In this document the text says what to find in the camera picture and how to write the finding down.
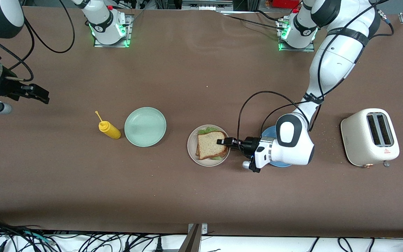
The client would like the yellow mustard squeeze bottle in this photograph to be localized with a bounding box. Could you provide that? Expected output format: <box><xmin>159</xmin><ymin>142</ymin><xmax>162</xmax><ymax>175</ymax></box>
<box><xmin>95</xmin><ymin>111</ymin><xmax>121</xmax><ymax>140</ymax></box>

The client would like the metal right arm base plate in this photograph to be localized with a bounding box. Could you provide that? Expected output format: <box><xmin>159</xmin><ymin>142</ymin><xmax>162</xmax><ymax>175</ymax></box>
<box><xmin>93</xmin><ymin>14</ymin><xmax>134</xmax><ymax>48</ymax></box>

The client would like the mint green plate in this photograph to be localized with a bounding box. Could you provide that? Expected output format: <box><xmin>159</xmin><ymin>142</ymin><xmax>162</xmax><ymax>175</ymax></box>
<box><xmin>124</xmin><ymin>107</ymin><xmax>167</xmax><ymax>147</ymax></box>

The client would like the teal cable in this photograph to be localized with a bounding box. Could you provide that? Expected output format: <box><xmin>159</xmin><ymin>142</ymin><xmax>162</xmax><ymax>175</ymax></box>
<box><xmin>22</xmin><ymin>230</ymin><xmax>56</xmax><ymax>245</ymax></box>

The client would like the blue plate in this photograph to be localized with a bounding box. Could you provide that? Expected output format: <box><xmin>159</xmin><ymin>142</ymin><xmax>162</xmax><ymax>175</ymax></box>
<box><xmin>261</xmin><ymin>125</ymin><xmax>293</xmax><ymax>168</ymax></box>

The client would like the white two-slot toaster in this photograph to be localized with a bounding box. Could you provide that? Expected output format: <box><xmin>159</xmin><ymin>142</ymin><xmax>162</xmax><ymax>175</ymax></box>
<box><xmin>340</xmin><ymin>108</ymin><xmax>400</xmax><ymax>168</ymax></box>

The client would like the black base cable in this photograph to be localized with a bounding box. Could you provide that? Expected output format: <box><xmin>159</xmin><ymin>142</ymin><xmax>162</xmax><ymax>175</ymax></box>
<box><xmin>222</xmin><ymin>10</ymin><xmax>288</xmax><ymax>30</ymax></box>

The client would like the red box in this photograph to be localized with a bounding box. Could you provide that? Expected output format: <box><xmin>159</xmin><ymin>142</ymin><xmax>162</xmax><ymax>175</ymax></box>
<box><xmin>271</xmin><ymin>0</ymin><xmax>300</xmax><ymax>9</ymax></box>

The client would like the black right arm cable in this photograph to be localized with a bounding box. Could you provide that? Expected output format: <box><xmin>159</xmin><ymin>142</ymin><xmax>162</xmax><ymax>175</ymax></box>
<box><xmin>0</xmin><ymin>0</ymin><xmax>76</xmax><ymax>83</ymax></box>

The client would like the metal table edge bracket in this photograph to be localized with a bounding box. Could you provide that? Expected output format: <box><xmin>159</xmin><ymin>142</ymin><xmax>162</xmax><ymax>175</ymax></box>
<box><xmin>178</xmin><ymin>223</ymin><xmax>208</xmax><ymax>252</ymax></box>

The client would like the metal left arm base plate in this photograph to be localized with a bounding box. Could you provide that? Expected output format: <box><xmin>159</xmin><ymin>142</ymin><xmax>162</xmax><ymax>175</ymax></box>
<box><xmin>278</xmin><ymin>16</ymin><xmax>316</xmax><ymax>52</ymax></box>

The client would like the grey equipment box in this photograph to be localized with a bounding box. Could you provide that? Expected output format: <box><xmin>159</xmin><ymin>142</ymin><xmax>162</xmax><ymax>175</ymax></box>
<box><xmin>182</xmin><ymin>0</ymin><xmax>233</xmax><ymax>11</ymax></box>

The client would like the beige plate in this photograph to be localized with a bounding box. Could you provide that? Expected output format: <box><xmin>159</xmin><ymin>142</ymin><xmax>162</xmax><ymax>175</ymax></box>
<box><xmin>187</xmin><ymin>124</ymin><xmax>231</xmax><ymax>167</ymax></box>

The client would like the green lettuce leaf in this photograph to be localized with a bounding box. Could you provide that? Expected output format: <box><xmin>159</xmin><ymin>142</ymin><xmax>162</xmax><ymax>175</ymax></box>
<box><xmin>197</xmin><ymin>127</ymin><xmax>223</xmax><ymax>161</ymax></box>

